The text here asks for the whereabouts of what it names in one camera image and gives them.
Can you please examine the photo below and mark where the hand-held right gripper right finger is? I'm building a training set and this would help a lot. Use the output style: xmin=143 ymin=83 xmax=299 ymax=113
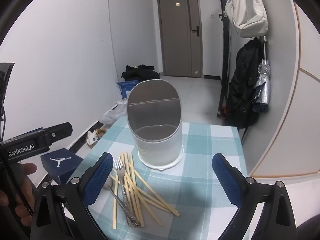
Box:
xmin=212 ymin=152 xmax=298 ymax=240

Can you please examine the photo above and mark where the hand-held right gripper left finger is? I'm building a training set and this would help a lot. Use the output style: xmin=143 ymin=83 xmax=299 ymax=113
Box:
xmin=30 ymin=152 xmax=114 ymax=240

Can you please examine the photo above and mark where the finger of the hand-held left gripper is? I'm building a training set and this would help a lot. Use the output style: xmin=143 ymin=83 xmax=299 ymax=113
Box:
xmin=42 ymin=122 xmax=73 ymax=146

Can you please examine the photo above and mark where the pile of wooden chopsticks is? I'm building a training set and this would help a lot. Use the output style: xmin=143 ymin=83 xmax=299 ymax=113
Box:
xmin=112 ymin=151 xmax=180 ymax=229

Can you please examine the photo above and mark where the white utensil holder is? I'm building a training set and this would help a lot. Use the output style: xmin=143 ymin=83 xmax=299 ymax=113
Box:
xmin=126 ymin=79 xmax=185 ymax=170

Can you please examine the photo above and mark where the white shoulder bag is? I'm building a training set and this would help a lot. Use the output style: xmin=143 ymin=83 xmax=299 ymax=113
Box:
xmin=224 ymin=0 xmax=268 ymax=38

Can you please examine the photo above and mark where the person's left hand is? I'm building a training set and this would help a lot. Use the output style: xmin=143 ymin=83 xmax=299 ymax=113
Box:
xmin=0 ymin=162 xmax=38 ymax=220

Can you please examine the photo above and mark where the metal spoon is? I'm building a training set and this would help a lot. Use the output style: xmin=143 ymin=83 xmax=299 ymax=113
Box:
xmin=104 ymin=176 xmax=133 ymax=224

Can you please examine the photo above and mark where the metal fork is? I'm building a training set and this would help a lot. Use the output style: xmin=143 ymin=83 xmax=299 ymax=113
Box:
xmin=114 ymin=157 xmax=135 ymax=228
xmin=118 ymin=156 xmax=139 ymax=227

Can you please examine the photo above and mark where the dark blue shoe box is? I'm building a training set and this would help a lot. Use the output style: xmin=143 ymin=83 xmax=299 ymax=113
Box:
xmin=40 ymin=148 xmax=84 ymax=185

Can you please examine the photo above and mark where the blue checkered tablecloth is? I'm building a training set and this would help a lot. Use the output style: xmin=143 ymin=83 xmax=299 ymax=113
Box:
xmin=71 ymin=116 xmax=250 ymax=240

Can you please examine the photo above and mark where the crumpled plastic bag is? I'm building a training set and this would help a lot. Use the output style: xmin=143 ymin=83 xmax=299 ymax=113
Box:
xmin=99 ymin=101 xmax=128 ymax=125

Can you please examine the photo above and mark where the blue cardboard box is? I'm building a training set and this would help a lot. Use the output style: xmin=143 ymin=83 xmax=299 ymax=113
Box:
xmin=116 ymin=79 xmax=140 ymax=100

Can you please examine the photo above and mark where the black jacket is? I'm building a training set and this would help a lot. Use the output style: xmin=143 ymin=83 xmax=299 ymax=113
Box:
xmin=226 ymin=38 xmax=263 ymax=130

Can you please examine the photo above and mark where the silver folding umbrella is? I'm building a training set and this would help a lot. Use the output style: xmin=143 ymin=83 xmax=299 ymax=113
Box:
xmin=251 ymin=36 xmax=272 ymax=113

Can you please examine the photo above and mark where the black clothing pile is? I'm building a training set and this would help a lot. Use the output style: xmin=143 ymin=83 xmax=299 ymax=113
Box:
xmin=122 ymin=64 xmax=160 ymax=82

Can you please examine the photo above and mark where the grey-brown door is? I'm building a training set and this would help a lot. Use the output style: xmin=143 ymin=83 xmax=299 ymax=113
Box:
xmin=157 ymin=0 xmax=203 ymax=78

